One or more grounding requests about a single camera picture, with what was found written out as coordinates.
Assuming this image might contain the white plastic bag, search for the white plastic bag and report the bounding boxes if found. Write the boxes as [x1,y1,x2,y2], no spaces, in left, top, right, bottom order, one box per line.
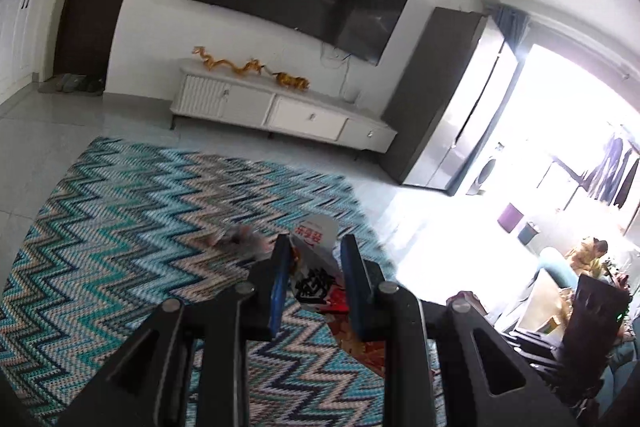
[206,225,271,260]

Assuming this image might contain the red snack wrapper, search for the red snack wrapper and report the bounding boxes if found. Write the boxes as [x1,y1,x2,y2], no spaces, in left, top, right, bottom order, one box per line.
[320,287,385,378]

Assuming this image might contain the white wall cupboards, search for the white wall cupboards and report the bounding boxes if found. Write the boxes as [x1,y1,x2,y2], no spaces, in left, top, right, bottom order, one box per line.
[0,0,109,105]

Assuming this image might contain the white TV cabinet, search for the white TV cabinet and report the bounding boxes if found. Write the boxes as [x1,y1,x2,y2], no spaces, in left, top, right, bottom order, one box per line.
[170,58,396,154]

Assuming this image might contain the teal small waste bin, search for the teal small waste bin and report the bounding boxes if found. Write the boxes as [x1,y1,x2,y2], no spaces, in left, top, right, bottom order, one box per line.
[518,222,539,246]

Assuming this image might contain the golden dragon figurine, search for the golden dragon figurine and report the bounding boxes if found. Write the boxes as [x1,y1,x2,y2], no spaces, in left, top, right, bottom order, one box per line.
[192,46,272,76]

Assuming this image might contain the front-load washing machine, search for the front-load washing machine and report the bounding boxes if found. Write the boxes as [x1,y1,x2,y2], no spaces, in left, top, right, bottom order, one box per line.
[466,142,504,196]

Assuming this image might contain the teal zigzag rug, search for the teal zigzag rug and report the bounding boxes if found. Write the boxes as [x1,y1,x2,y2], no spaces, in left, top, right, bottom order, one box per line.
[1,138,397,426]

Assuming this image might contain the white red printed wrapper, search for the white red printed wrapper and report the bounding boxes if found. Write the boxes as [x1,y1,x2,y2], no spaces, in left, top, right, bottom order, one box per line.
[290,215,348,314]

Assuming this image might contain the golden tiger figurine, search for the golden tiger figurine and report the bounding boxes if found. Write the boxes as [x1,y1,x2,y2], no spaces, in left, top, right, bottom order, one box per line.
[273,72,310,92]

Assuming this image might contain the hanging dark clothes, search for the hanging dark clothes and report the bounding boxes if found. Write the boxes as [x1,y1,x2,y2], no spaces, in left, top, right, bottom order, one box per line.
[551,135,639,210]

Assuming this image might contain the teal sofa chair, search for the teal sofa chair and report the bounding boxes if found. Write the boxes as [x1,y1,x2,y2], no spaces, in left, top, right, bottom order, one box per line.
[539,247,579,289]

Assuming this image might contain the grey double-door refrigerator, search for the grey double-door refrigerator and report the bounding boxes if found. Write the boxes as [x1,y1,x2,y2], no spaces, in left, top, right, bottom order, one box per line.
[380,8,518,192]

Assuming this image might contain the dark blue curtain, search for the dark blue curtain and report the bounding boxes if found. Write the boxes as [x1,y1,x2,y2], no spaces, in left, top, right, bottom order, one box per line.
[490,4,530,57]

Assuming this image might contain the purple stool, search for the purple stool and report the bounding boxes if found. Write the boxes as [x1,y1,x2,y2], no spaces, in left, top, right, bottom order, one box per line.
[497,202,523,233]

